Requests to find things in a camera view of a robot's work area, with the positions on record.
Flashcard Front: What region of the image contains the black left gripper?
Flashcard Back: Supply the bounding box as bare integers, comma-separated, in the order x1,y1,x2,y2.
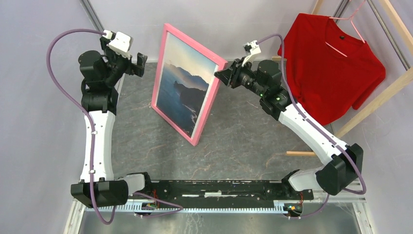
101,38,148,86

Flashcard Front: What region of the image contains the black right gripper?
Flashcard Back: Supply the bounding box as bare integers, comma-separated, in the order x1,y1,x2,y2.
214,57,267,98

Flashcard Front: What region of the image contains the pink wooden picture frame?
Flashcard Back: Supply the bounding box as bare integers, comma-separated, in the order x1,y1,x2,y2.
151,23,227,146

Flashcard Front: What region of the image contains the coastal landscape photo print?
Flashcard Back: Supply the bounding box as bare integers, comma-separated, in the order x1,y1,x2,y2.
156,33,218,137

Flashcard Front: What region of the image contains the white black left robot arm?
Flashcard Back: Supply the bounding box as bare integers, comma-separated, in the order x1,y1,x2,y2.
71,31,148,208

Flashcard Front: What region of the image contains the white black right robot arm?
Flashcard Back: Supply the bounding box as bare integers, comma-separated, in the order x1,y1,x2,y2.
214,59,363,199

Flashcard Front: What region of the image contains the red t-shirt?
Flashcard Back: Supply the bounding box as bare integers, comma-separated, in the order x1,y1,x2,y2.
278,13,386,125

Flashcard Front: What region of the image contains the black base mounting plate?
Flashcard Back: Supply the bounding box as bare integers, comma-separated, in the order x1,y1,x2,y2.
141,180,314,209

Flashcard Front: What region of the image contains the pink clothes hanger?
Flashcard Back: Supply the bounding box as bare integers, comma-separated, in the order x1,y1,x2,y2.
325,0,369,58

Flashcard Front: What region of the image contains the wooden clothes rack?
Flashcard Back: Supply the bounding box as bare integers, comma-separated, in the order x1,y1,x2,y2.
271,0,413,157

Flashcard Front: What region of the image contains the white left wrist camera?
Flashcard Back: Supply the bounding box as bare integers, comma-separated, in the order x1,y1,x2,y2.
103,30,133,59

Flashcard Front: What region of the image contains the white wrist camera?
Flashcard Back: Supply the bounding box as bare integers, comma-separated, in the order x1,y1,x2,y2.
103,30,133,59
241,40,261,67

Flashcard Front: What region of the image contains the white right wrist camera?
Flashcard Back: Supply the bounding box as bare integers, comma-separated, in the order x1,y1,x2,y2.
241,40,261,67

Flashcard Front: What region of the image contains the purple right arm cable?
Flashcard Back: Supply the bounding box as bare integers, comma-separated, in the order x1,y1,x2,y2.
256,33,368,219

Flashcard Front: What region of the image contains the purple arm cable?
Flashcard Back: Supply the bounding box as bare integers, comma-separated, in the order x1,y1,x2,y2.
256,33,368,219
46,28,184,225

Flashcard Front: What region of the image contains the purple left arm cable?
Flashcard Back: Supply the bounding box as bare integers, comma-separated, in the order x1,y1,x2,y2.
46,28,184,225

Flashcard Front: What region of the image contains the aluminium rail frame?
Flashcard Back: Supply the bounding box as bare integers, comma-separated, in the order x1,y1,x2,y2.
63,0,375,234

